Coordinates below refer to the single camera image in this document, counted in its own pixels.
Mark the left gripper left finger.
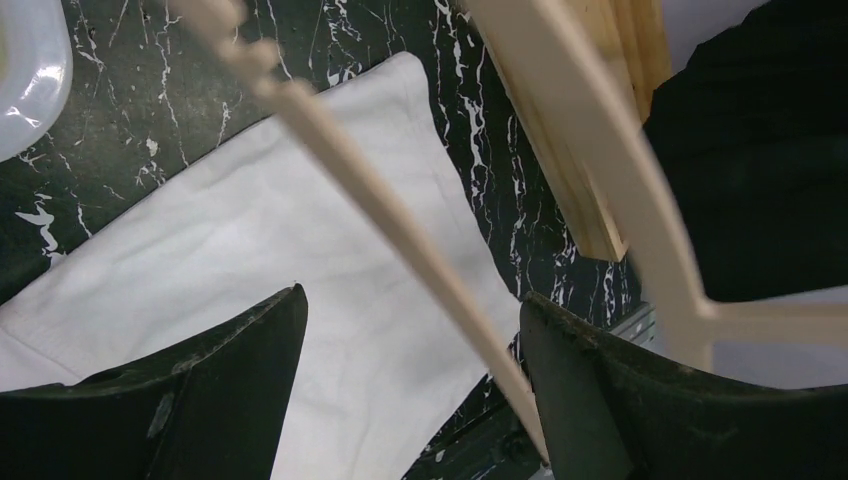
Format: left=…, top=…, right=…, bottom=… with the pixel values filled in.
left=1, top=285, right=308, bottom=479

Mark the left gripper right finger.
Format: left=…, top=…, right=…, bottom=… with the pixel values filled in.
left=520, top=293, right=847, bottom=479

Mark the beige hanger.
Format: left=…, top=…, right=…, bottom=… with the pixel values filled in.
left=168, top=0, right=848, bottom=465

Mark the white cloth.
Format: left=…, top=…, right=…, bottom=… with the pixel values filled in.
left=0, top=51, right=525, bottom=480

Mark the black skirt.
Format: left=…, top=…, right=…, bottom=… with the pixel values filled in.
left=644, top=1, right=847, bottom=302

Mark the wooden clothes rack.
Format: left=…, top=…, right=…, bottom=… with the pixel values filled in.
left=467, top=1, right=685, bottom=257

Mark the white plastic basket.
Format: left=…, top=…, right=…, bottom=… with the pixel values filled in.
left=1, top=0, right=73, bottom=161

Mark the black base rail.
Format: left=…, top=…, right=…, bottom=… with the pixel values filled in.
left=404, top=377, right=542, bottom=479

